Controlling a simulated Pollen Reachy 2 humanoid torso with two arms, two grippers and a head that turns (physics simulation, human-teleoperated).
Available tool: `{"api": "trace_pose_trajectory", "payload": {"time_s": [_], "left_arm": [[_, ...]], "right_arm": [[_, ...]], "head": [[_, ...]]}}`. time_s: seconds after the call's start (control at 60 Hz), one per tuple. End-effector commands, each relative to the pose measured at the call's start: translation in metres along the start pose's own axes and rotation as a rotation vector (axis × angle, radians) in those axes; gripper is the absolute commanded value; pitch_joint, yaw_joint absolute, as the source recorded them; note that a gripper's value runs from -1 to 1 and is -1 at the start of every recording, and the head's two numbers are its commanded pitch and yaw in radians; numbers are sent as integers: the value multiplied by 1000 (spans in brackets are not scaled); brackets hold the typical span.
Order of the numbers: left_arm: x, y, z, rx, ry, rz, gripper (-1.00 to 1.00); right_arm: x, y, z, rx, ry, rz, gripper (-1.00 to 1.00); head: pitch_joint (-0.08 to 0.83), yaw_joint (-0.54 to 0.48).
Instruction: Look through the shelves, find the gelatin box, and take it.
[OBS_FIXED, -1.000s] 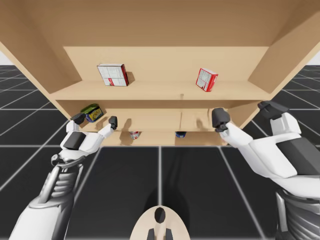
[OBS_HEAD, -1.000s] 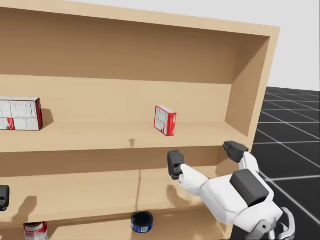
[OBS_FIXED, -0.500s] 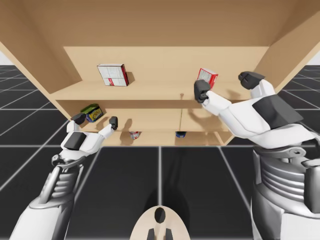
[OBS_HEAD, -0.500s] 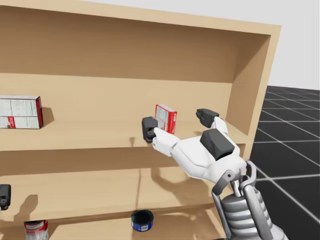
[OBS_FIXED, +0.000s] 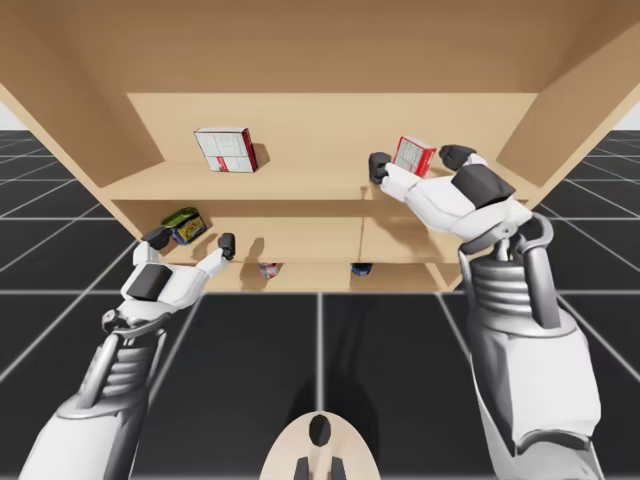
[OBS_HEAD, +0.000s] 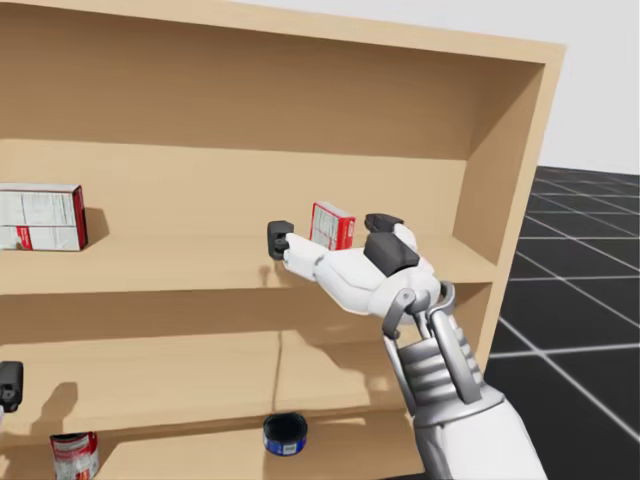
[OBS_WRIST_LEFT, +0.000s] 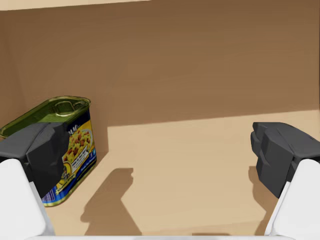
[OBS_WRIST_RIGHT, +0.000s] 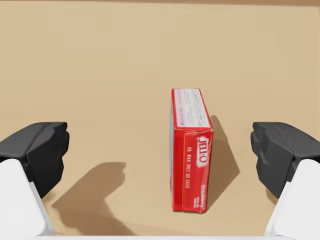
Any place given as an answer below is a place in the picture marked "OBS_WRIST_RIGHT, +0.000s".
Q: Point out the pale wooden shelf unit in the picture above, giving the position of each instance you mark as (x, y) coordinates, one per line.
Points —
(125, 62)

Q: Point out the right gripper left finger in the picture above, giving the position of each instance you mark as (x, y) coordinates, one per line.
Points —
(37, 155)

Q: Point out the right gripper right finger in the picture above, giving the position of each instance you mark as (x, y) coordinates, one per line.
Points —
(282, 155)

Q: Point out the red carton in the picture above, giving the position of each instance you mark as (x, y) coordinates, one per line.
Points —
(192, 160)

